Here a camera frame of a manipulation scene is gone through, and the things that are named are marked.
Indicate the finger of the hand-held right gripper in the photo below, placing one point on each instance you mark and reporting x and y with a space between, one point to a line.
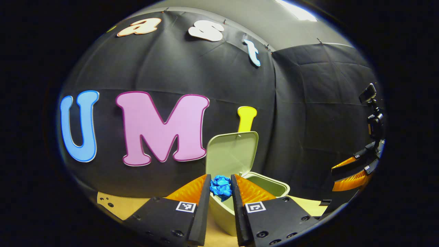
346 164
349 181

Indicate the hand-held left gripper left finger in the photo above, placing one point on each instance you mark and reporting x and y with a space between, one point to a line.
205 212

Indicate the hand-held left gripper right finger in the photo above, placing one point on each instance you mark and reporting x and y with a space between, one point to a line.
238 219

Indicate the blue paper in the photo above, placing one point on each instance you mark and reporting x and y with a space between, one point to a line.
221 187

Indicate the green desktop garbage bin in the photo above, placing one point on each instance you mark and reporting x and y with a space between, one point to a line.
233 151

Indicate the wooden desktop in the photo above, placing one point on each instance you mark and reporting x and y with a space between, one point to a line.
116 206

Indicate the ceiling light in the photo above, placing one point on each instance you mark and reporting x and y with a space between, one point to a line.
298 12

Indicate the black backdrop cloth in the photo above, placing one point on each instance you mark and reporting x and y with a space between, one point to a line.
205 68

